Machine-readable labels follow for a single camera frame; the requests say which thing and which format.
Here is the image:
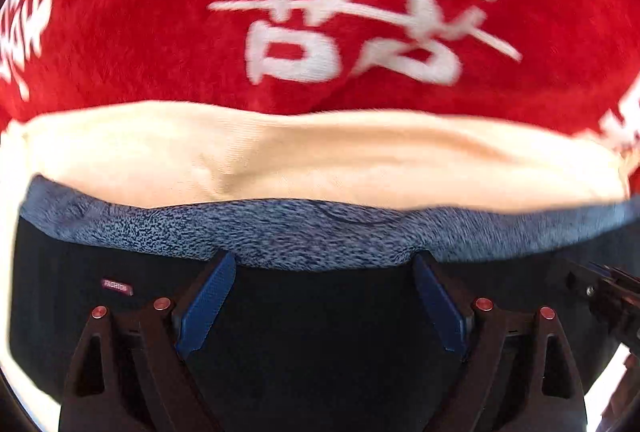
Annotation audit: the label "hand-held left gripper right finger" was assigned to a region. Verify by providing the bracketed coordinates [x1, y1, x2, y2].
[412, 251, 589, 432]

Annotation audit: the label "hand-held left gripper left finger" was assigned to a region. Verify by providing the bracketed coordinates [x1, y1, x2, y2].
[59, 251, 237, 432]

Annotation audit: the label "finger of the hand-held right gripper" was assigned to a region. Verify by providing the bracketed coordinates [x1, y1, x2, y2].
[547, 257, 608, 308]

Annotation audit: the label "black pants with patterned waistband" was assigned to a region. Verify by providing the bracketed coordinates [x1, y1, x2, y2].
[9, 174, 640, 432]

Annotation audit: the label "cream cushion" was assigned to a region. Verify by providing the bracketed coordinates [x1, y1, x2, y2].
[0, 101, 632, 233]

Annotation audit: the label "red printed blanket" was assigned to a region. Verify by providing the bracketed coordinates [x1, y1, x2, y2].
[0, 0, 640, 193]

